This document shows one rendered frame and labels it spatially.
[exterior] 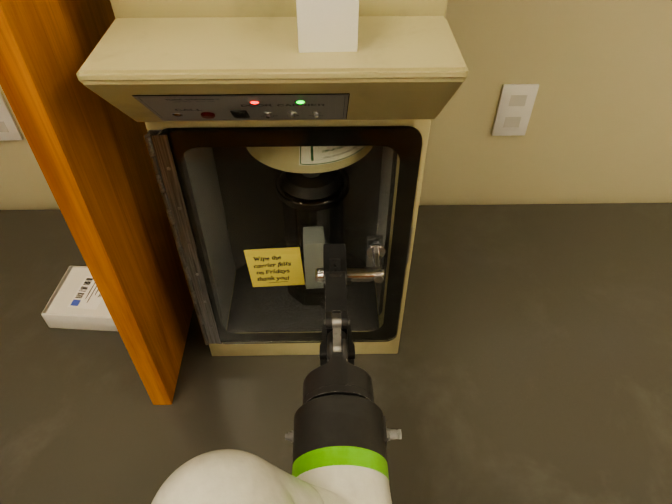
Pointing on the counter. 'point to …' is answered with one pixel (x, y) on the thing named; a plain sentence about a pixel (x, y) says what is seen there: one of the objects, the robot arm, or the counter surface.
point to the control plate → (192, 107)
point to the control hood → (278, 64)
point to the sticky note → (275, 266)
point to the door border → (162, 162)
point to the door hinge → (172, 221)
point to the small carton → (327, 25)
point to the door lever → (364, 268)
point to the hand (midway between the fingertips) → (335, 270)
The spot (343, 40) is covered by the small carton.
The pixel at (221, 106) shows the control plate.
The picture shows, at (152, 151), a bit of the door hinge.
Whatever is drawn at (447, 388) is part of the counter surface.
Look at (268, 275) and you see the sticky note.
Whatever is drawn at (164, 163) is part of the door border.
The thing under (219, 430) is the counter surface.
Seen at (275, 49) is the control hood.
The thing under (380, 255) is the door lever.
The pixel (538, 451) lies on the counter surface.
